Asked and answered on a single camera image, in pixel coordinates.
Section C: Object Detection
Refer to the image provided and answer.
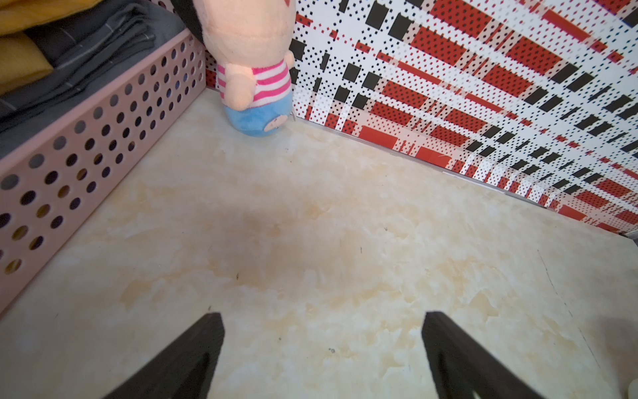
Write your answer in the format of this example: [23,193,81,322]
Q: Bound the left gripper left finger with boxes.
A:
[106,313,225,398]

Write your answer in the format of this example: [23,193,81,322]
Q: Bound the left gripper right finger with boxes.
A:
[421,311,541,398]

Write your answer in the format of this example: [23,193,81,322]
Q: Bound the pink perforated basket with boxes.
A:
[1,31,206,308]

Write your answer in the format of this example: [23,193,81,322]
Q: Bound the grey folded cloth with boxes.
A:
[1,1,185,156]

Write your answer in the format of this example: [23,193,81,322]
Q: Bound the cartoon boy plush doll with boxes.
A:
[172,0,297,137]

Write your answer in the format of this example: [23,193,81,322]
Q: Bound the yellow printed folded cloth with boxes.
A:
[1,0,98,94]

